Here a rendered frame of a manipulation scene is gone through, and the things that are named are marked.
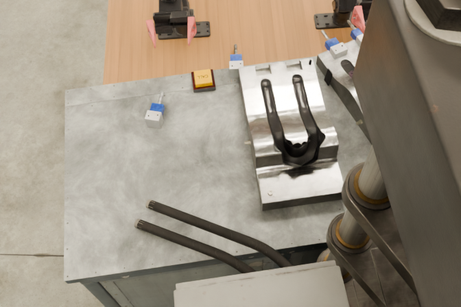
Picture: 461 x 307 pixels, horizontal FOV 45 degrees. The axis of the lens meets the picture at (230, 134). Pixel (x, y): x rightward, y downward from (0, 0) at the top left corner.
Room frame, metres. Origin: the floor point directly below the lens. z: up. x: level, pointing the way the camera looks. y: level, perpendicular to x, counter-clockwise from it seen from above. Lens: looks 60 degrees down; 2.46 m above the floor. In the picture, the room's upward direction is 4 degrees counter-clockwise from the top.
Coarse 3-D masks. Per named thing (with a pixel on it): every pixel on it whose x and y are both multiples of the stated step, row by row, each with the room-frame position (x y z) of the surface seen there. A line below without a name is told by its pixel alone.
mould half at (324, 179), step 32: (256, 96) 1.03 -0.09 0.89; (288, 96) 1.02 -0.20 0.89; (320, 96) 1.02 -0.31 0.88; (256, 128) 0.89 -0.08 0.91; (288, 128) 0.88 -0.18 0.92; (320, 128) 0.87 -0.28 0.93; (256, 160) 0.78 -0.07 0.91; (320, 160) 0.78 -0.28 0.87; (288, 192) 0.69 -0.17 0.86; (320, 192) 0.68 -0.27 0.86
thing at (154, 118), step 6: (162, 96) 1.09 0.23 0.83; (150, 108) 1.04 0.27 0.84; (156, 108) 1.04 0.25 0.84; (162, 108) 1.04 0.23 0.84; (150, 114) 1.01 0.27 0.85; (156, 114) 1.00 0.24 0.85; (162, 114) 1.02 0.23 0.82; (150, 120) 0.99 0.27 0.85; (156, 120) 0.98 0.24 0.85; (162, 120) 1.00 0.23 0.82; (150, 126) 0.99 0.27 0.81; (156, 126) 0.98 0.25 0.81
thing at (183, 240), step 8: (136, 224) 0.63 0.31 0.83; (144, 224) 0.62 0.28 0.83; (152, 224) 0.62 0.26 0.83; (152, 232) 0.60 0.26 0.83; (160, 232) 0.59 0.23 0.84; (168, 232) 0.59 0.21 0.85; (168, 240) 0.57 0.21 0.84; (176, 240) 0.56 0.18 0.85; (184, 240) 0.56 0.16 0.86; (192, 240) 0.55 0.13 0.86; (192, 248) 0.53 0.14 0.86; (200, 248) 0.52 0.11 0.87; (208, 248) 0.52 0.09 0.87
